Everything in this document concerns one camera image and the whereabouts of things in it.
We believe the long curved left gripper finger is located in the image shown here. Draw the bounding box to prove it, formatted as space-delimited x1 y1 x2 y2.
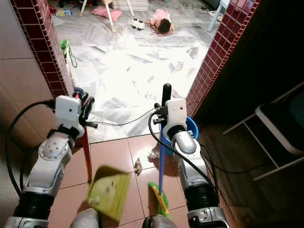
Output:
85 97 96 124

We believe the blue-handled green broom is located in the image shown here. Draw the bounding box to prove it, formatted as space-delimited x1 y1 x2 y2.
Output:
147 124 172 219

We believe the yellow-green dustpan red handle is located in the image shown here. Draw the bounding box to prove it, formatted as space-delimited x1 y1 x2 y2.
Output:
83 127 132 222

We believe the blue plastic bucket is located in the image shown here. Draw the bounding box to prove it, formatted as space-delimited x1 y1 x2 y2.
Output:
159 116 199 156

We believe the brownish crumpled paper scrap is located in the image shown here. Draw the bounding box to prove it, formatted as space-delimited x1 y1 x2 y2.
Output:
133 158 143 176

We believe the child in pink clothes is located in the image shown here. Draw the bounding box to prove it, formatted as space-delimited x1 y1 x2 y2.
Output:
147 8 175 35

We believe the white toy car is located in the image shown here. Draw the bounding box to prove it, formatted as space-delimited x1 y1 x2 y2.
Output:
131 18 146 30

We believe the white-legged stool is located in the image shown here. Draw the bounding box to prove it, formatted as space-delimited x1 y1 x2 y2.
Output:
80 0 137 33

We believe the small colourful toy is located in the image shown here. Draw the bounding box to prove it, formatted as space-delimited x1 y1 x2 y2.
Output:
55 8 72 18

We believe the pink pillow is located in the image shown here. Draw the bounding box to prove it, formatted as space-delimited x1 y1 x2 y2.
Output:
90 5 123 22

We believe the grey left robot leg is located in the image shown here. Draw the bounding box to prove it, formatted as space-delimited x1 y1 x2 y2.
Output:
70 209 101 228

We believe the grey robot leg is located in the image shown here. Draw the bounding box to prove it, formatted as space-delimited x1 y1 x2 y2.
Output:
142 214 177 228
70 209 101 228

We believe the light blue plastic chair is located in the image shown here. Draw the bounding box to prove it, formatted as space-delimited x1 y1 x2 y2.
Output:
206 0 232 33

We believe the grey right robot leg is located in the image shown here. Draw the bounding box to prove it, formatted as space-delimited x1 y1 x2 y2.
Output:
142 214 177 228

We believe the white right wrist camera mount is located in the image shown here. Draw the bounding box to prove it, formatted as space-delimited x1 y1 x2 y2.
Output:
163 98 189 138

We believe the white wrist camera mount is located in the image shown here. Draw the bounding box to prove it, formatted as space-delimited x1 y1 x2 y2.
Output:
163 98 189 138
55 95 86 139

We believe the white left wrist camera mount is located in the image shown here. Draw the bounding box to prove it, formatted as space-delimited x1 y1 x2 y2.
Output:
55 95 86 139

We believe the thin black floor cable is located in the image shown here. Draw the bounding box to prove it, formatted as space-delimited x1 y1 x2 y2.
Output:
97 108 157 127

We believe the green hanging cord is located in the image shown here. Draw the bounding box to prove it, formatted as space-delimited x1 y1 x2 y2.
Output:
59 38 77 68

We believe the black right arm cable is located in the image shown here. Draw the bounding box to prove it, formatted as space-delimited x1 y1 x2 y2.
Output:
147 113 219 191

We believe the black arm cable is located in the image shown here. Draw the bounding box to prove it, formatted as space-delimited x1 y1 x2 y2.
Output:
147 113 219 191
5 99 57 199

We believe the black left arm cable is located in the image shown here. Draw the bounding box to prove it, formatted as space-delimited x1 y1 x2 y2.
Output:
5 99 57 199

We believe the white metal frame rack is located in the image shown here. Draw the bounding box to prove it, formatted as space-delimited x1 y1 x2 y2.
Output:
222 87 304 182

